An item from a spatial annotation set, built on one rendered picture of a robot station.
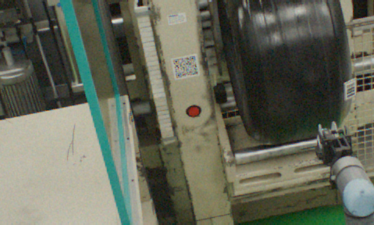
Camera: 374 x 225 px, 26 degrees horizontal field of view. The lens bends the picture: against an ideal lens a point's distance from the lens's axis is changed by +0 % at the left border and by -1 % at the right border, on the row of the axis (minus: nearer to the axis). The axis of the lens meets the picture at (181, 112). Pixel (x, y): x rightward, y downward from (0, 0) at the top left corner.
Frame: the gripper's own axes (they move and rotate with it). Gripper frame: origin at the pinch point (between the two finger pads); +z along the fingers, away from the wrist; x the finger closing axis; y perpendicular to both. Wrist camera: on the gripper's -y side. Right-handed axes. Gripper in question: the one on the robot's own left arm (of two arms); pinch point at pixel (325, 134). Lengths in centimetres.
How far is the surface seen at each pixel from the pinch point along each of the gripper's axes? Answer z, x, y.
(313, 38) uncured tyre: 10.1, -1.5, 23.4
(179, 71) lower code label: 27.5, 34.5, 13.1
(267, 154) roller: 23.7, 13.1, -18.0
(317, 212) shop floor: 97, -14, -100
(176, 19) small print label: 25, 32, 30
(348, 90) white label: 9.0, -9.4, 6.7
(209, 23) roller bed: 69, 21, 8
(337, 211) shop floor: 95, -22, -100
